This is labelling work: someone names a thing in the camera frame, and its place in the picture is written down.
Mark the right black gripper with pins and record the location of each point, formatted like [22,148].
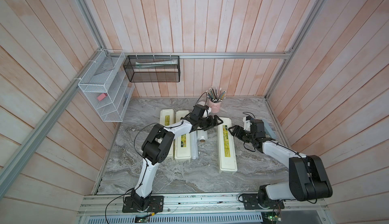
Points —
[236,131]

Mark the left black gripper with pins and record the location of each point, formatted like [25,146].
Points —
[211,123]

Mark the cream dispenser lid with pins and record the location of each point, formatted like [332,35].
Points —
[227,161]

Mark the thick plastic wrap roll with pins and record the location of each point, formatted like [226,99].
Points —
[202,135]

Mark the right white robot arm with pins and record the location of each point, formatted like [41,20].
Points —
[308,179]

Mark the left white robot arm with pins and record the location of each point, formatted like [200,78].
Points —
[157,145]

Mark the thin plastic wrap roll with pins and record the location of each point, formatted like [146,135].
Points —
[194,145]

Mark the pink pencil cup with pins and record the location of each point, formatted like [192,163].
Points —
[214,106]

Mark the bundle of pencils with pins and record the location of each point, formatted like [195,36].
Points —
[216,95]

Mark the cream dispenser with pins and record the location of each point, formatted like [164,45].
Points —
[166,119]
[182,144]

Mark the blue stapler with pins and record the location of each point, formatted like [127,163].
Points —
[268,130]

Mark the far left cream dispenser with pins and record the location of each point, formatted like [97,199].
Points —
[166,119]

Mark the pink eraser block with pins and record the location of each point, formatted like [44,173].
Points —
[102,96]

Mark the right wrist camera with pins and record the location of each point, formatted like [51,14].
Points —
[247,123]

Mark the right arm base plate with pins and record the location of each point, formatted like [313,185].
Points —
[257,201]

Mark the black wire basket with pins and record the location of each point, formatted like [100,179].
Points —
[152,68]

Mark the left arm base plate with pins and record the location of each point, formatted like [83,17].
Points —
[152,204]

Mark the white wire shelf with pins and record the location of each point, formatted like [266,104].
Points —
[105,74]

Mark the aluminium front rail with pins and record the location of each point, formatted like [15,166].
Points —
[188,203]

